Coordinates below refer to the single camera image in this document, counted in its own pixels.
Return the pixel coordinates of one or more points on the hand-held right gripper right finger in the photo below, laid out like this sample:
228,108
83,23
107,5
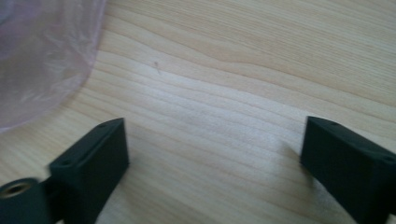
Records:
351,168

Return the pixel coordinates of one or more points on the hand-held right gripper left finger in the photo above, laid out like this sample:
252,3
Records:
90,168

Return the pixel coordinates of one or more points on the pink plastic bag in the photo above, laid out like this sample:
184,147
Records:
40,59

